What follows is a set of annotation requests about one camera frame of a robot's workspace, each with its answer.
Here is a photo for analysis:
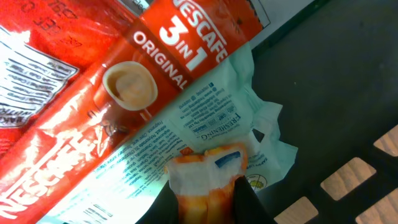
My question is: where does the grey plastic mesh basket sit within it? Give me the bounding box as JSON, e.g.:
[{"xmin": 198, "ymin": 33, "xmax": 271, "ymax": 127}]
[{"xmin": 252, "ymin": 0, "xmax": 397, "ymax": 223}]

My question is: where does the green white 3M package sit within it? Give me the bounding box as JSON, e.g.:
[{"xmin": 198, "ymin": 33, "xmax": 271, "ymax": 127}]
[{"xmin": 124, "ymin": 0, "xmax": 310, "ymax": 60}]

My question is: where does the mint green wet wipes pack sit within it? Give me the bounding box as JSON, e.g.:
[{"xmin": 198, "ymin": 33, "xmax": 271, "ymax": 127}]
[{"xmin": 42, "ymin": 45, "xmax": 297, "ymax": 223}]

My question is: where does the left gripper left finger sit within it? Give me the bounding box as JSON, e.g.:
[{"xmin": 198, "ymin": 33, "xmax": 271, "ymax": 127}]
[{"xmin": 136, "ymin": 181, "xmax": 179, "ymax": 224}]

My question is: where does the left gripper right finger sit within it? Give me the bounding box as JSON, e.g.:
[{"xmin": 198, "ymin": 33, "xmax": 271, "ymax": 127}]
[{"xmin": 233, "ymin": 176, "xmax": 276, "ymax": 224}]

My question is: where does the red Nescafe stick sachet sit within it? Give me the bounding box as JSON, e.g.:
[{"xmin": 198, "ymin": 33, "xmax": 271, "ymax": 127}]
[{"xmin": 1, "ymin": 0, "xmax": 262, "ymax": 223}]

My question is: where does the red Nescafe coffee pack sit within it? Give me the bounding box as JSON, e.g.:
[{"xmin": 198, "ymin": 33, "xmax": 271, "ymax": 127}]
[{"xmin": 1, "ymin": 0, "xmax": 138, "ymax": 155}]

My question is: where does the orange tissue packet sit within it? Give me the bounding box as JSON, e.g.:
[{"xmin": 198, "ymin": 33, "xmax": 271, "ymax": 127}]
[{"xmin": 165, "ymin": 142, "xmax": 248, "ymax": 224}]

